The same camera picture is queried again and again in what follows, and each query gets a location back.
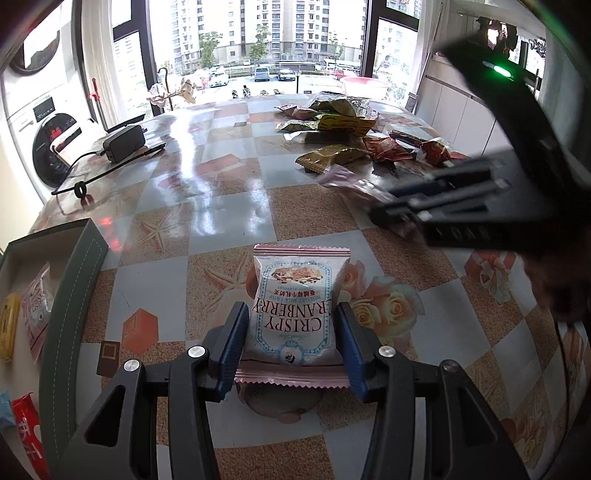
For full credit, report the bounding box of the red white print snack packet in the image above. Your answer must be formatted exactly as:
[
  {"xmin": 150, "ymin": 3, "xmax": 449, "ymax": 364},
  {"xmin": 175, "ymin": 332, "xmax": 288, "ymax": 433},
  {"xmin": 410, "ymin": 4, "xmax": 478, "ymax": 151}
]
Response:
[{"xmin": 11, "ymin": 392, "xmax": 52, "ymax": 480}]

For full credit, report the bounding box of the red handled mop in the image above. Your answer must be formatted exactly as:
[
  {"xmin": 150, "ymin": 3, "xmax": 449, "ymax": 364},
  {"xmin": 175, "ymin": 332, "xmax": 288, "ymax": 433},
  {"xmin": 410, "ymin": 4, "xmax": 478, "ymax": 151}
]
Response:
[{"xmin": 90, "ymin": 77, "xmax": 110, "ymax": 133}]

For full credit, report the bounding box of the yellow snack packet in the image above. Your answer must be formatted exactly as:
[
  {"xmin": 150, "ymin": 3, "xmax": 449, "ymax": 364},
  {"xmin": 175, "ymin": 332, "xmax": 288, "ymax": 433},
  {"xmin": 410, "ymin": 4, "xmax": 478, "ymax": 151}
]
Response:
[{"xmin": 0, "ymin": 293, "xmax": 22, "ymax": 361}]

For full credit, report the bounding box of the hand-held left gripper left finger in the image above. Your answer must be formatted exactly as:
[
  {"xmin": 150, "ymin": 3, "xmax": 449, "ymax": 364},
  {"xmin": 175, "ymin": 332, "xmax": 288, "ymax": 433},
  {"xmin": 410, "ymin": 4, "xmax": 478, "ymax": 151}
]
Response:
[{"xmin": 58, "ymin": 301, "xmax": 252, "ymax": 480}]

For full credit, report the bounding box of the pink white snack packet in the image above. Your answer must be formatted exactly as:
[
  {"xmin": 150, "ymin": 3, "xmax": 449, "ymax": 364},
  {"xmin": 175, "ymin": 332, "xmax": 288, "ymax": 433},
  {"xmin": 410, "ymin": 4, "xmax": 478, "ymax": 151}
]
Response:
[
  {"xmin": 235, "ymin": 243, "xmax": 352, "ymax": 389},
  {"xmin": 318, "ymin": 165, "xmax": 398, "ymax": 204},
  {"xmin": 21, "ymin": 262, "xmax": 59, "ymax": 364}
]

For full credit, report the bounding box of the pile of assorted snack packets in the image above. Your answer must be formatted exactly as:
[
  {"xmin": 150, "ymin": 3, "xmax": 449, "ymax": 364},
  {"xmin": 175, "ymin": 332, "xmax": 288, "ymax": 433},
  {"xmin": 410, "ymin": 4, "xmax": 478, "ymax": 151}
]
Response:
[{"xmin": 274, "ymin": 97, "xmax": 469, "ymax": 175}]

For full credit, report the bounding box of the black power cable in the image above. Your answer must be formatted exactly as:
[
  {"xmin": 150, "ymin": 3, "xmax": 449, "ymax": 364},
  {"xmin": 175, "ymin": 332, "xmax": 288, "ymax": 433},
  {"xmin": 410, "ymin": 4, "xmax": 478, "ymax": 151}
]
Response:
[{"xmin": 50, "ymin": 143, "xmax": 168, "ymax": 198}]

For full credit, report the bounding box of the black window frame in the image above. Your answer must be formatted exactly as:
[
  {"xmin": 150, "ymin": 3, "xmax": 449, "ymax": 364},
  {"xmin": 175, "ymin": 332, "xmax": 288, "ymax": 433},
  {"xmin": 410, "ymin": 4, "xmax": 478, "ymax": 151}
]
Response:
[{"xmin": 111, "ymin": 0, "xmax": 426, "ymax": 117}]

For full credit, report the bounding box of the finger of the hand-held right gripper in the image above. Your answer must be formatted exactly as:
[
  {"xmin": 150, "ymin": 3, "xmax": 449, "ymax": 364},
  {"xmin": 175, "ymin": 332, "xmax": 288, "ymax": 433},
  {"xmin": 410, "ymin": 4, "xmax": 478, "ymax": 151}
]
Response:
[
  {"xmin": 392, "ymin": 156, "xmax": 505, "ymax": 198},
  {"xmin": 368, "ymin": 179, "xmax": 512, "ymax": 237}
]

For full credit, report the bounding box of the potted orchid plant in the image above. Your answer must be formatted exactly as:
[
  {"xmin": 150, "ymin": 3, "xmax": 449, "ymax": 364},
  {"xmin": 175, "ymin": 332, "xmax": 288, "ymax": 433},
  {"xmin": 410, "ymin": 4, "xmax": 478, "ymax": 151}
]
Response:
[{"xmin": 146, "ymin": 67, "xmax": 200, "ymax": 112}]

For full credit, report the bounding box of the pink plastic basin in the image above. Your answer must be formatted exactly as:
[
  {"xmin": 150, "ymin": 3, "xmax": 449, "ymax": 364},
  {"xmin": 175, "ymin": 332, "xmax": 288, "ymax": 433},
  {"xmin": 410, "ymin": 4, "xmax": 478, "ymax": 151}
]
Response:
[{"xmin": 339, "ymin": 76, "xmax": 391, "ymax": 99}]

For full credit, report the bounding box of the white washing machine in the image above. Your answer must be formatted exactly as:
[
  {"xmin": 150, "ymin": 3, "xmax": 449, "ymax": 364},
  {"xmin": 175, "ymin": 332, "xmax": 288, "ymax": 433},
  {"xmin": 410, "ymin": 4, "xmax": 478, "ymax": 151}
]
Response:
[{"xmin": 0, "ymin": 83, "xmax": 95, "ymax": 191}]

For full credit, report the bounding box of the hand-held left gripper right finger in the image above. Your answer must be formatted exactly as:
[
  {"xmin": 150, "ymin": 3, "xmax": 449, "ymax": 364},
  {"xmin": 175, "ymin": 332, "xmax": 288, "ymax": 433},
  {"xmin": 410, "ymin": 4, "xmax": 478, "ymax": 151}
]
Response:
[{"xmin": 333, "ymin": 302, "xmax": 527, "ymax": 480}]

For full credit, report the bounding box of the white cabinet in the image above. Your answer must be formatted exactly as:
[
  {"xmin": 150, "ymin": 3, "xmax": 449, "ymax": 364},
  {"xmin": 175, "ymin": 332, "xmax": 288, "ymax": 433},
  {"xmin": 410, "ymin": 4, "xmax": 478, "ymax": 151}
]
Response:
[{"xmin": 414, "ymin": 69, "xmax": 514, "ymax": 154}]

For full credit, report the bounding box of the black power adapter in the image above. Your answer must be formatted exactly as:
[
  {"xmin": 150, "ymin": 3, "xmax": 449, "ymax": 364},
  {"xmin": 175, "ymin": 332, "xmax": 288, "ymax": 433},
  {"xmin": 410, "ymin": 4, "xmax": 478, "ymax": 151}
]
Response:
[{"xmin": 102, "ymin": 124, "xmax": 147, "ymax": 164}]

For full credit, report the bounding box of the person's right hand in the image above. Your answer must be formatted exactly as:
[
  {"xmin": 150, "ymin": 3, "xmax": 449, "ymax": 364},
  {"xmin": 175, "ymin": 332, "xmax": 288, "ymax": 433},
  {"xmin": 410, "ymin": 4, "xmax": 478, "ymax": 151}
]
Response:
[{"xmin": 522, "ymin": 251, "xmax": 591, "ymax": 326}]

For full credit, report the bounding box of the dark green cardboard box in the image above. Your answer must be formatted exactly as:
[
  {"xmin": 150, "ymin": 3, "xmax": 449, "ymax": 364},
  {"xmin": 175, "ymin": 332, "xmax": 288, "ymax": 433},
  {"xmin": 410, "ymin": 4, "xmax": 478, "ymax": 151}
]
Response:
[{"xmin": 0, "ymin": 218, "xmax": 110, "ymax": 480}]

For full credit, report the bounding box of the white dryer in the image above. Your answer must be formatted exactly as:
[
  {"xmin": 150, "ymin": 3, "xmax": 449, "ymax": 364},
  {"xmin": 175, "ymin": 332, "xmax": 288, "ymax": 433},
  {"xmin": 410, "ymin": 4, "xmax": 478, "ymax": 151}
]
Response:
[{"xmin": 0, "ymin": 0, "xmax": 84, "ymax": 123}]

